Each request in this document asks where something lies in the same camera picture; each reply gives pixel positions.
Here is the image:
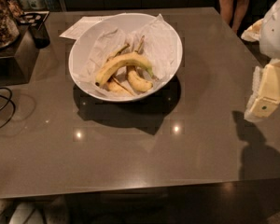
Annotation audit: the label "large yellow banana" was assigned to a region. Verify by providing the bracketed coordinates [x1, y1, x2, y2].
[95, 52, 154, 87]

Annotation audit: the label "small brown banana left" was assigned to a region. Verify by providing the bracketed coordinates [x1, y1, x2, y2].
[106, 44, 133, 95]

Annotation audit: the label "white paper sheet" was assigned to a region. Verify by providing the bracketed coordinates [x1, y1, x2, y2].
[60, 16, 114, 40]

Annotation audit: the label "person legs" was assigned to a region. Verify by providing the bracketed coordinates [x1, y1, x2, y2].
[219, 0, 250, 34]

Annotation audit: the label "white bowl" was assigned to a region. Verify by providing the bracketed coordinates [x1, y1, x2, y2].
[68, 12, 184, 103]

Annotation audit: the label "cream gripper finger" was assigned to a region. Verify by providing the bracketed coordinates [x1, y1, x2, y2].
[244, 95, 278, 122]

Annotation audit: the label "dark box stand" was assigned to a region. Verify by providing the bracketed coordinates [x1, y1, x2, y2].
[0, 25, 39, 86]

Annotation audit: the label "glass jar with contents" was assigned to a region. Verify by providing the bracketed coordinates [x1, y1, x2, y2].
[0, 0, 23, 49]

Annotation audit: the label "black cable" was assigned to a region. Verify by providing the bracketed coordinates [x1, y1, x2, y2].
[0, 79, 17, 132]

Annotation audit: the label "white paper liner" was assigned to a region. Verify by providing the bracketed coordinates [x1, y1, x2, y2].
[73, 13, 179, 99]

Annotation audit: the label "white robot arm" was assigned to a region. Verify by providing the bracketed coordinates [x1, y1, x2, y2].
[241, 0, 280, 122]

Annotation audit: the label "black cup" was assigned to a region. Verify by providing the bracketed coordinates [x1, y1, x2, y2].
[21, 12, 50, 49]

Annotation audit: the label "small yellow banana right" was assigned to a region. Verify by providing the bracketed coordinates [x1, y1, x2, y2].
[126, 36, 153, 92]

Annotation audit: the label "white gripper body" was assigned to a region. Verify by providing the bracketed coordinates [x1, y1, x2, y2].
[257, 60, 280, 105]

